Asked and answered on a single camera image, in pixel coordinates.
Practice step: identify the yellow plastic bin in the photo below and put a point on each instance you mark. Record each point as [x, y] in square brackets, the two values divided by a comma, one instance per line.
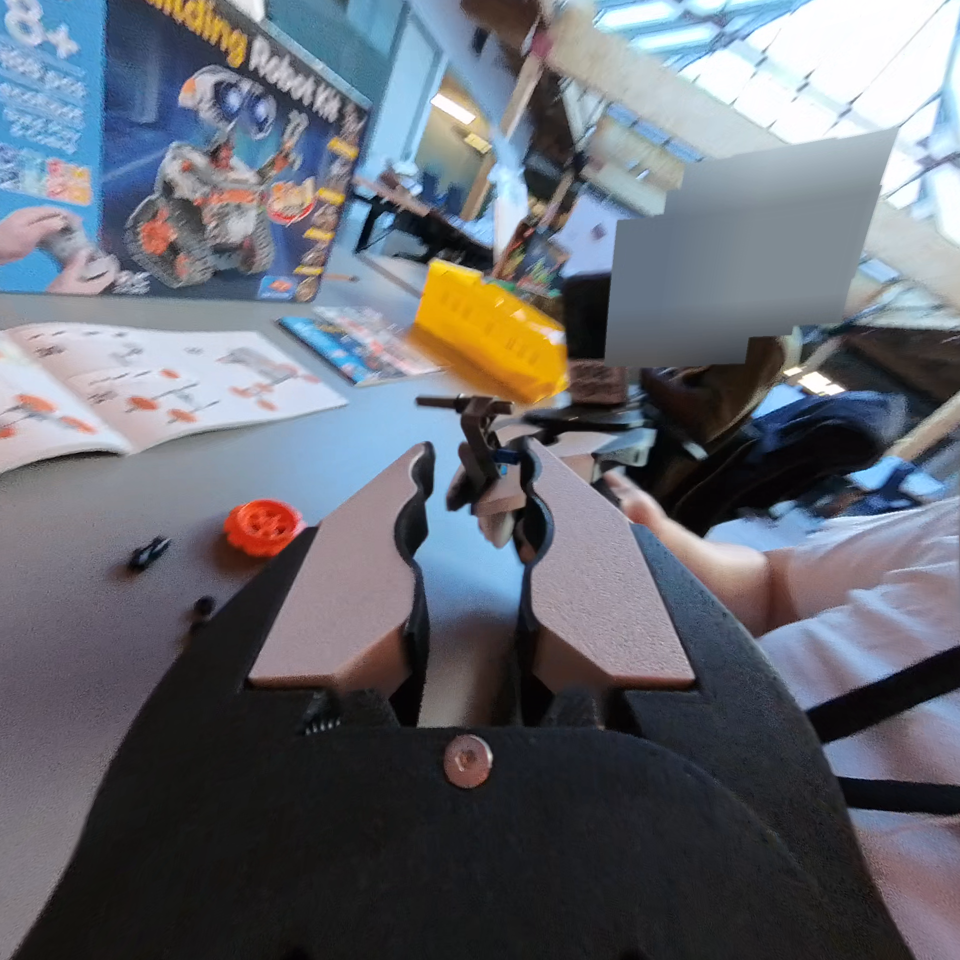
[487, 330]

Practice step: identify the robot kit box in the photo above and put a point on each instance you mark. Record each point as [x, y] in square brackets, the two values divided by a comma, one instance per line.
[225, 187]

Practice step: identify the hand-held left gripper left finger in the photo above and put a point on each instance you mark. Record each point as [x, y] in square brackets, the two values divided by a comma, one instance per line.
[337, 600]

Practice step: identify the open instruction booklet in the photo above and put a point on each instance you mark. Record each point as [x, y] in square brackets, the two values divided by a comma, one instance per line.
[150, 390]

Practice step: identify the dark bag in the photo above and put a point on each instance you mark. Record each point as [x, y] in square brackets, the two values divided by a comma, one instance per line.
[750, 450]

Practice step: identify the skylight window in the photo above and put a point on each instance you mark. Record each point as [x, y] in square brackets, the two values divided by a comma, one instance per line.
[787, 45]

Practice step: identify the person's right hand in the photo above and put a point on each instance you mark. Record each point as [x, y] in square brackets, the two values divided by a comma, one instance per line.
[634, 499]

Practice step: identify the colourful background box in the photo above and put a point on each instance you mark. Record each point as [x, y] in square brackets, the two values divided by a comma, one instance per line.
[532, 262]

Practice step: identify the small grey toy part assembly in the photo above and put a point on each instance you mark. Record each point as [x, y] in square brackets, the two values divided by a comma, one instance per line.
[476, 450]

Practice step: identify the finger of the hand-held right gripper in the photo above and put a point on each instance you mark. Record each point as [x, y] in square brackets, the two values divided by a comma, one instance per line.
[576, 465]
[499, 501]

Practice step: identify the colourful leaflet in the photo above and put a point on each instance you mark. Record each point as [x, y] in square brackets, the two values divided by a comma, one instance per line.
[360, 345]

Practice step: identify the dark background table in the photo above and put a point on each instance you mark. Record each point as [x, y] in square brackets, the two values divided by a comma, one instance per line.
[420, 217]

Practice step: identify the orange toy wheel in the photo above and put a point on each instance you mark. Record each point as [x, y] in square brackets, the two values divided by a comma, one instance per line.
[264, 529]

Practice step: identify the small black toy pin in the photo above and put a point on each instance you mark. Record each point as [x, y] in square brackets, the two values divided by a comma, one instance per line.
[201, 611]
[148, 553]

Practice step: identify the person's white shirt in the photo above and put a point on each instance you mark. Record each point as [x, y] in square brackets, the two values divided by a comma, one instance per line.
[862, 675]

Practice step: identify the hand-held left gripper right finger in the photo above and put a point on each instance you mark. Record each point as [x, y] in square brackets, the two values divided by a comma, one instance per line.
[600, 600]

